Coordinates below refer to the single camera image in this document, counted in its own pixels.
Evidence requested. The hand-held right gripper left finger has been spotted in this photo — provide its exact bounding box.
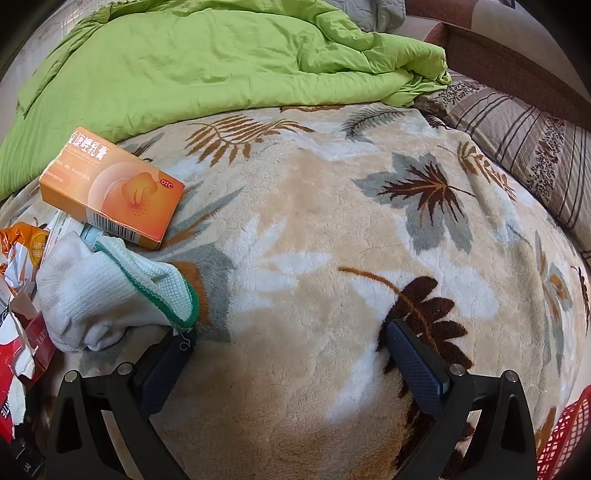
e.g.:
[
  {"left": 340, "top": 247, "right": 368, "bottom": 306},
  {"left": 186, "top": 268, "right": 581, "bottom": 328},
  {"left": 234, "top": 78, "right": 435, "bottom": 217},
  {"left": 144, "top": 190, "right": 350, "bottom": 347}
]
[{"left": 46, "top": 330, "right": 198, "bottom": 480}]

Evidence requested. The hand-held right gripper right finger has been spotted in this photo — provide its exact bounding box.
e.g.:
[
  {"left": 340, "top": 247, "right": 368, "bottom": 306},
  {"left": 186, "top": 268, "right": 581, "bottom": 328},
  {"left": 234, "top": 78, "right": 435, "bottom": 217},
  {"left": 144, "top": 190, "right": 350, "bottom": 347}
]
[{"left": 385, "top": 318, "right": 539, "bottom": 480}]

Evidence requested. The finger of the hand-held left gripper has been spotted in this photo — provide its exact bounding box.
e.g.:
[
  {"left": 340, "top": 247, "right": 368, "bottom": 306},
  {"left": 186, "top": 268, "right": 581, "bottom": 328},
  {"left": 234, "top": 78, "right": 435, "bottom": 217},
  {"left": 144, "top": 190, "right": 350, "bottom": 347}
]
[{"left": 0, "top": 434, "right": 48, "bottom": 480}]

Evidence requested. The white sock with green trim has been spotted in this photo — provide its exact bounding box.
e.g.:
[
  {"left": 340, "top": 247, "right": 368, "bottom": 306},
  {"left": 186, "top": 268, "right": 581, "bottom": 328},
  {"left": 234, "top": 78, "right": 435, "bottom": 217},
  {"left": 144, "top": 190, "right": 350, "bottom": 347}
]
[{"left": 36, "top": 231, "right": 200, "bottom": 352}]

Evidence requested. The red cigarette pack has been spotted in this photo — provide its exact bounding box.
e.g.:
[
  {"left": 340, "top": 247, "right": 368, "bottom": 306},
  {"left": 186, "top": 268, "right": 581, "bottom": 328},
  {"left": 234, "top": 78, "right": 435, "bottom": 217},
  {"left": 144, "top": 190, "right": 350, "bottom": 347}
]
[{"left": 0, "top": 272, "right": 57, "bottom": 439}]

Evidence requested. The red mesh basket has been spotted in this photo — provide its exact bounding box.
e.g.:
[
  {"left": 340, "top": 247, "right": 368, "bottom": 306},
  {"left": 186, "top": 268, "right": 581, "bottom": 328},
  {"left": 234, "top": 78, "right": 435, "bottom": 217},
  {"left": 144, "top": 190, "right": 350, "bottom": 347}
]
[{"left": 538, "top": 385, "right": 591, "bottom": 480}]

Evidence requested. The long white medicine box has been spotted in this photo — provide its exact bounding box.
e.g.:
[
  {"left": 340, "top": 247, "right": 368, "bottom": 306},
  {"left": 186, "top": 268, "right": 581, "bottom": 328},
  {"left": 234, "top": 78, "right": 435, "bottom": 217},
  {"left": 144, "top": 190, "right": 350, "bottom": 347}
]
[{"left": 45, "top": 210, "right": 89, "bottom": 241}]

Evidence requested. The orange medicine box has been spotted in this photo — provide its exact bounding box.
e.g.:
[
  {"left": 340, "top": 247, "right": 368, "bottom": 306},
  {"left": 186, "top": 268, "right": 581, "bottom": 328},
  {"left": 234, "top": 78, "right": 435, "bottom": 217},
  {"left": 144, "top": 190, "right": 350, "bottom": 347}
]
[{"left": 38, "top": 126, "right": 185, "bottom": 251}]

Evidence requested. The leaf print blanket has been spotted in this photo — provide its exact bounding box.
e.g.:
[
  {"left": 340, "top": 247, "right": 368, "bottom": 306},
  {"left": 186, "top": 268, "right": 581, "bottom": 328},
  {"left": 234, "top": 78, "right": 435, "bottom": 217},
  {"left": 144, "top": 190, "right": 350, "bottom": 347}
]
[{"left": 0, "top": 102, "right": 591, "bottom": 480}]

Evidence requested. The crumpled orange wrapper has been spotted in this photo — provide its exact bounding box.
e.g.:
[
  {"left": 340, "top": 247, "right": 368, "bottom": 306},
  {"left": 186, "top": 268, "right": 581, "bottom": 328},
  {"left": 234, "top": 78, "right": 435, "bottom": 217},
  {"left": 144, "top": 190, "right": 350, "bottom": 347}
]
[{"left": 0, "top": 222, "right": 51, "bottom": 278}]

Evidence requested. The striped brown pillow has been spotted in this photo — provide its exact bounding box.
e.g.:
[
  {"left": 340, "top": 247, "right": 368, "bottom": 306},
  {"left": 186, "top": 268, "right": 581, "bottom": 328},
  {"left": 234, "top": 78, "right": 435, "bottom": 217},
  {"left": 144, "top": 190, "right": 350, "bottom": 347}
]
[{"left": 413, "top": 69, "right": 591, "bottom": 259}]

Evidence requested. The green quilt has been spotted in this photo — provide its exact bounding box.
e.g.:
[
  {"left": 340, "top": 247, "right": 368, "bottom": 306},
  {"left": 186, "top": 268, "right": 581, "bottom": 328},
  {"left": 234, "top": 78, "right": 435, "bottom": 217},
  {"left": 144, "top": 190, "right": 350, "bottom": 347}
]
[{"left": 0, "top": 0, "right": 453, "bottom": 201}]

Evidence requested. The brown upholstered headboard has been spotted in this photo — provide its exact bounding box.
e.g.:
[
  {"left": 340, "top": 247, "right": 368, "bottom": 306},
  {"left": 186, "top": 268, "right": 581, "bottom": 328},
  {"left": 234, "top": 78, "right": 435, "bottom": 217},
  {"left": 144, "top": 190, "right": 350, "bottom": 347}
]
[{"left": 406, "top": 0, "right": 591, "bottom": 134}]

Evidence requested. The grey quilted pillow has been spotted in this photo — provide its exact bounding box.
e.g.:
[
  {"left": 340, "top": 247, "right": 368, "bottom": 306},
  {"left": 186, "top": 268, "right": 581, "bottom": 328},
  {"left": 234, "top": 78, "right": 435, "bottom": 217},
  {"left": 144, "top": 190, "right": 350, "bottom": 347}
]
[{"left": 323, "top": 0, "right": 407, "bottom": 33}]

